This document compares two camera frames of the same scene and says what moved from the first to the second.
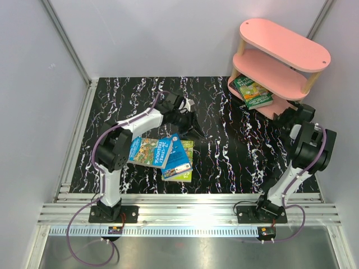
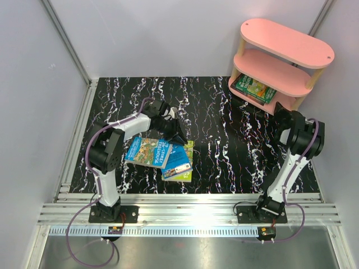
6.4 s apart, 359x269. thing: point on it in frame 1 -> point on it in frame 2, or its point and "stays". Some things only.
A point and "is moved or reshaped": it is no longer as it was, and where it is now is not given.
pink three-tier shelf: x=277 y=62 is moved or reshaped
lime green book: x=188 y=146 stays
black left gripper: x=192 y=122 -> x=174 y=135
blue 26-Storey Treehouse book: x=149 y=152 stays
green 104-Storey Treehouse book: x=253 y=94 is moved or reshaped
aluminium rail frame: x=67 y=208 stays
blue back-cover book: x=177 y=162 stays
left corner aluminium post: x=60 y=32 stays
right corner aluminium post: x=319 y=19 stays
